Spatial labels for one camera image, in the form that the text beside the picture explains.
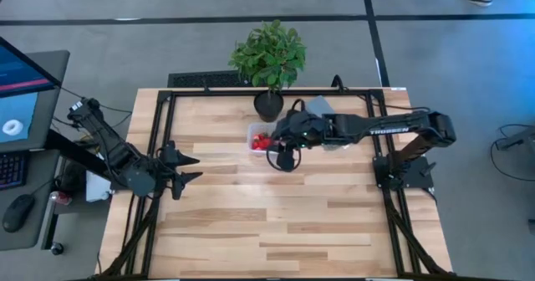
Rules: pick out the clear plastic tupperware container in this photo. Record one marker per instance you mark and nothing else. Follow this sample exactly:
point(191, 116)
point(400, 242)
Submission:
point(256, 127)

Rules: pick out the black perforated floor mat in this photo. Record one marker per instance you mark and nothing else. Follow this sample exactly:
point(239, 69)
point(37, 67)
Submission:
point(200, 79)

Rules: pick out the black computer mouse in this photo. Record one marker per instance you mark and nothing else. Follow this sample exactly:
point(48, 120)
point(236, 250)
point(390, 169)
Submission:
point(18, 212)

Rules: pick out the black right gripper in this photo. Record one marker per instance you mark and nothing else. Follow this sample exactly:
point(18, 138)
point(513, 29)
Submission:
point(292, 130)

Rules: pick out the white crumpled paper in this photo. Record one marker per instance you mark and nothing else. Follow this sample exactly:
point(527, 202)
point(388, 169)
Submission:
point(97, 189)

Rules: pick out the green potted plant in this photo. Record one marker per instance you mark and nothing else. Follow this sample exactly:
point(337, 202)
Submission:
point(267, 55)

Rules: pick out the computer monitor blue screen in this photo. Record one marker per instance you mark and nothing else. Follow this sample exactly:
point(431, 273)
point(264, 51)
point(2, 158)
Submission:
point(21, 69)

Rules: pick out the black caster wheel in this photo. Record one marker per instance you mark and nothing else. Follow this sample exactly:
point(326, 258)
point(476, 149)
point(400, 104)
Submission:
point(57, 248)

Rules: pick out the grey metal bar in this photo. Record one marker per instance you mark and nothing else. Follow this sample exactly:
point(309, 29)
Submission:
point(518, 139)

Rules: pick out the red white can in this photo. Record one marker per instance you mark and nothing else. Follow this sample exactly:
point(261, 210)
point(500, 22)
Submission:
point(62, 198)

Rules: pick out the dark grey computer desk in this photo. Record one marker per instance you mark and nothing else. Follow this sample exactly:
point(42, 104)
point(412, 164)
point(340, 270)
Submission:
point(37, 222)

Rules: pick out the grey folded cloth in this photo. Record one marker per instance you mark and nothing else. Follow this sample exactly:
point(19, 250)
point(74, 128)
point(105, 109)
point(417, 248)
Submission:
point(319, 105)

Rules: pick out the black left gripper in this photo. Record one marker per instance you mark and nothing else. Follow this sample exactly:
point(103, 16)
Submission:
point(165, 174)

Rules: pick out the small red toy fruit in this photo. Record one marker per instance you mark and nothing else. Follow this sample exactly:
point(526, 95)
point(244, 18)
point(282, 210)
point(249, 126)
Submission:
point(256, 146)

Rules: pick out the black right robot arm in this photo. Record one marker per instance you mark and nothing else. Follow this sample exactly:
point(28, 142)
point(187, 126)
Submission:
point(388, 128)

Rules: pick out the red toy strawberry green leaves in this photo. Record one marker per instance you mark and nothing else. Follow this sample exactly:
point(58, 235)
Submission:
point(260, 138)

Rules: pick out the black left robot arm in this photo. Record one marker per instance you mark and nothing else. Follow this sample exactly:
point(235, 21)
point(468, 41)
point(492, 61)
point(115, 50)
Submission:
point(113, 147)

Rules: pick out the black computer keyboard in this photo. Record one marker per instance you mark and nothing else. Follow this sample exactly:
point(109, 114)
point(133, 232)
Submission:
point(10, 170)

